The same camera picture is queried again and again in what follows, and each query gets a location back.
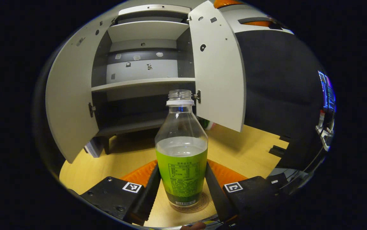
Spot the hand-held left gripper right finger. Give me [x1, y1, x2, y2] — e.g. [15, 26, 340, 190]
[205, 159, 287, 224]

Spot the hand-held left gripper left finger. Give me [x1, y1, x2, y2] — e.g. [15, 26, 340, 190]
[67, 160, 162, 226]

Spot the round brown coaster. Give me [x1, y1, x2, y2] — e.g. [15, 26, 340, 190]
[170, 191, 210, 214]

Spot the clear bottle with green label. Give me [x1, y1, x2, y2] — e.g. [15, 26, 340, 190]
[155, 90, 209, 207]

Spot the grey cabinet door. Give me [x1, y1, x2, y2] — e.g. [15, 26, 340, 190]
[45, 13, 120, 164]
[188, 0, 246, 133]

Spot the grey white cabinet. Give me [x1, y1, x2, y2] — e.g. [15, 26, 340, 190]
[89, 3, 200, 155]

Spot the white cabinet shelf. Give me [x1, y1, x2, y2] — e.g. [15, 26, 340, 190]
[91, 78, 196, 93]
[108, 21, 190, 43]

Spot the white cabinet drawer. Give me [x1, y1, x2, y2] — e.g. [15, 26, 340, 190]
[119, 4, 192, 16]

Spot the black backdrop cloth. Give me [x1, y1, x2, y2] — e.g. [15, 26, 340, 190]
[33, 30, 327, 179]

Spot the white book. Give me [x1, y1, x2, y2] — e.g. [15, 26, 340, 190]
[84, 141, 98, 158]

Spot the black block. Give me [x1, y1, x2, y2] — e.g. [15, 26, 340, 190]
[268, 145, 286, 158]

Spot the computer monitor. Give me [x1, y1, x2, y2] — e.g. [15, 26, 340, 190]
[317, 70, 336, 112]

